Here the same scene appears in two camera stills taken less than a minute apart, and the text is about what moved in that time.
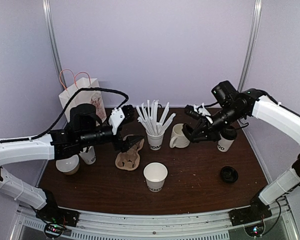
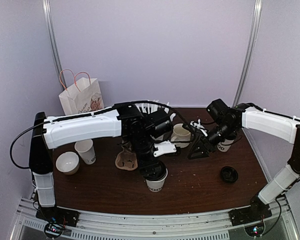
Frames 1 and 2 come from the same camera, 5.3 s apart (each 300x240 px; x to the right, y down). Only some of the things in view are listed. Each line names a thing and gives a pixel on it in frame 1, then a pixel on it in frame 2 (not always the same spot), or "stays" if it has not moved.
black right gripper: (208, 131) → (205, 145)
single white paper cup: (224, 144) stays
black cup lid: (188, 131) → (156, 172)
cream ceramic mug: (178, 139) stays
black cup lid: (228, 174) stays
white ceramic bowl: (69, 165) stays
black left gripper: (126, 144) → (147, 167)
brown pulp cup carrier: (129, 159) stays
